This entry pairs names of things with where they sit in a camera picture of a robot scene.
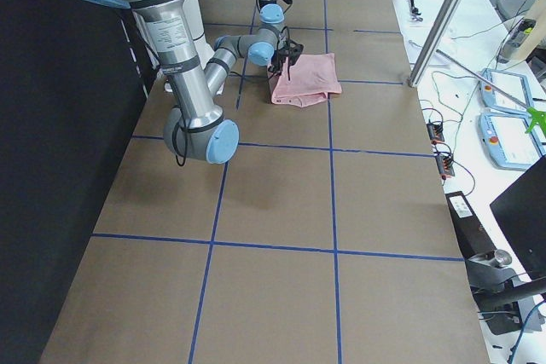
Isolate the upper teach pendant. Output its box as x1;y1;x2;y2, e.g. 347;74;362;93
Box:
479;68;535;114

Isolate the lower teach pendant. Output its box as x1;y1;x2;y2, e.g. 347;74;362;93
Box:
479;113;545;171

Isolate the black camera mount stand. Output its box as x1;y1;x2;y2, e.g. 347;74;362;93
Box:
465;257;545;335

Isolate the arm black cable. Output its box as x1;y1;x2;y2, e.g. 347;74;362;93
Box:
172;26;295;167

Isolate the teach pendant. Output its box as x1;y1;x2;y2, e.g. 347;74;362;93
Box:
479;113;545;171
479;68;535;114

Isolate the green plastic clamp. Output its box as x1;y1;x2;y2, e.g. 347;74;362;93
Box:
526;107;546;135

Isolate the pink Snoopy t-shirt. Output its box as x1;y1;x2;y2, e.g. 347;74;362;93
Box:
270;53;342;108

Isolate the black box with label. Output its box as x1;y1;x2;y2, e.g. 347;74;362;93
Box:
445;191;496;259

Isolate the black monitor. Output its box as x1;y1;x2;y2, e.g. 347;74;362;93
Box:
490;157;546;279

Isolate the aluminium frame post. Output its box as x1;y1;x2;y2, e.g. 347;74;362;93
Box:
408;0;461;88

